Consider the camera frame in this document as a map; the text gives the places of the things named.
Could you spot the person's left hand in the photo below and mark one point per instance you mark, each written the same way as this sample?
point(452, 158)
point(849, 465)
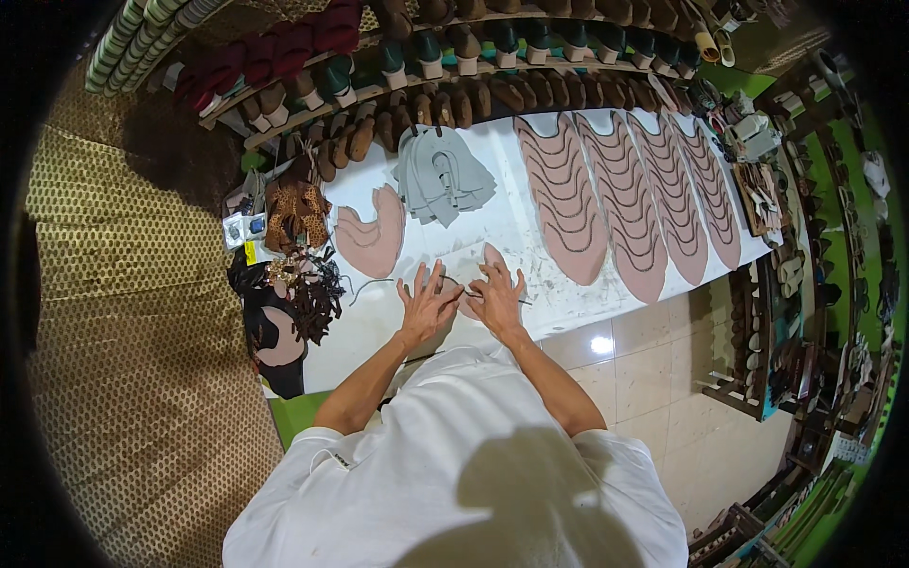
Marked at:
point(425, 312)

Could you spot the person's right hand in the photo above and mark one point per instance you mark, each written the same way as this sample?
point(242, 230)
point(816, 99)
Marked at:
point(498, 307)

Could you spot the dark trim strip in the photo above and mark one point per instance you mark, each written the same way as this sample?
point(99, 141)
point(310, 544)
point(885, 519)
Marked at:
point(461, 287)

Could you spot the pink shoe piece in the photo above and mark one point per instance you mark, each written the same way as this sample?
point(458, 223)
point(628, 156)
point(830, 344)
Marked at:
point(493, 253)

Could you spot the stack of plain pink uppers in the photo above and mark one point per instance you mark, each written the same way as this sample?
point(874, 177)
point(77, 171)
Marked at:
point(373, 238)

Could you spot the pile of dark brown strips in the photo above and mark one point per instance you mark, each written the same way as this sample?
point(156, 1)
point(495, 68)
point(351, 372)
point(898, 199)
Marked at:
point(316, 298)

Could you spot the row of trimmed pink uppers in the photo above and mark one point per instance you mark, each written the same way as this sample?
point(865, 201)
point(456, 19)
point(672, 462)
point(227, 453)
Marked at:
point(564, 206)
point(674, 206)
point(628, 213)
point(714, 199)

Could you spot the stack of grey upper pieces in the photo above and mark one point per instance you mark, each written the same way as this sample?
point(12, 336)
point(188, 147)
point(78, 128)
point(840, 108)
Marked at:
point(444, 181)

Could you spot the person's body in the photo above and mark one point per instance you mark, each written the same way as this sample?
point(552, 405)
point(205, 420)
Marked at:
point(454, 454)

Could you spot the black and pink upper pieces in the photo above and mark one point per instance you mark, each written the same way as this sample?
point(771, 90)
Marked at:
point(280, 348)

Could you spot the leopard print upper pieces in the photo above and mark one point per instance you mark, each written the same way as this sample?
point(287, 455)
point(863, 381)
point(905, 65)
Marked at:
point(295, 213)

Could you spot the yellow label tag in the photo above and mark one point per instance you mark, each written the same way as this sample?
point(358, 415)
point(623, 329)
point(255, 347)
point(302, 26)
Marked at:
point(251, 253)

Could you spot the small clear plastic packets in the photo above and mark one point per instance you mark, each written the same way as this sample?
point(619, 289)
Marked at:
point(241, 228)

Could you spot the wooden rack of shoe lasts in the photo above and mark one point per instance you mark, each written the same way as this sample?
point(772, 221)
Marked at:
point(454, 78)

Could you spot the low rack of shoes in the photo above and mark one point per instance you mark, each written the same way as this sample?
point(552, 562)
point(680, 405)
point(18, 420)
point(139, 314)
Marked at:
point(745, 341)

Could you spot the wooden tray of scraps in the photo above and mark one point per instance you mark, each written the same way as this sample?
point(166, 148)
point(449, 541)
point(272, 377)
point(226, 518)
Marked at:
point(758, 197)

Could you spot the heap of tools and bottles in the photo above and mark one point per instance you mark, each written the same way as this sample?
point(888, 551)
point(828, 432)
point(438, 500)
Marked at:
point(731, 124)

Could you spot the patterned brown floor mat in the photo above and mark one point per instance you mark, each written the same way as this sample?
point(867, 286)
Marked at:
point(128, 341)

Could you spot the stack of green white rolls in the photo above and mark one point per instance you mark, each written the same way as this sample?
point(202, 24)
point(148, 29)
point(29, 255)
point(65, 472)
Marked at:
point(135, 42)

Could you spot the wall shelves of shoes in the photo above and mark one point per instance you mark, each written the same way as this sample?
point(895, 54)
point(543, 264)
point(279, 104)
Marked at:
point(845, 270)

